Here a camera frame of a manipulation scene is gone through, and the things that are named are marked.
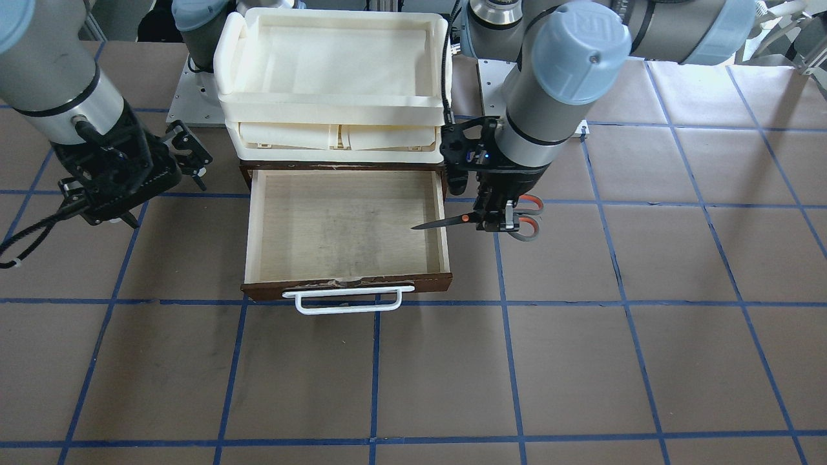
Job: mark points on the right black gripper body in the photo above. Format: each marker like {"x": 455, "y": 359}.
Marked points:
{"x": 183, "y": 149}

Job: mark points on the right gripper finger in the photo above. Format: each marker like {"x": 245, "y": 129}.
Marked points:
{"x": 191, "y": 156}
{"x": 124, "y": 216}

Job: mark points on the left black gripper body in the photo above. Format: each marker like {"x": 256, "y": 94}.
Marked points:
{"x": 515, "y": 179}

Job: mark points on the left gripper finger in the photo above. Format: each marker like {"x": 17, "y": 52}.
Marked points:
{"x": 488, "y": 210}
{"x": 507, "y": 219}

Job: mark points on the orange handled scissors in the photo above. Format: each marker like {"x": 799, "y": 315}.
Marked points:
{"x": 522, "y": 224}

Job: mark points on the wooden drawer with white handle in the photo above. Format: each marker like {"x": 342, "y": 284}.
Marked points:
{"x": 300, "y": 253}

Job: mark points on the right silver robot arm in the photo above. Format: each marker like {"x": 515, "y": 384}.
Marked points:
{"x": 50, "y": 79}

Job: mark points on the cream plastic tray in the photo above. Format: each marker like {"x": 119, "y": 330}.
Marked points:
{"x": 333, "y": 86}

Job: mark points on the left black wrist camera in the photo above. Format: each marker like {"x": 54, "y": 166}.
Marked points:
{"x": 467, "y": 147}

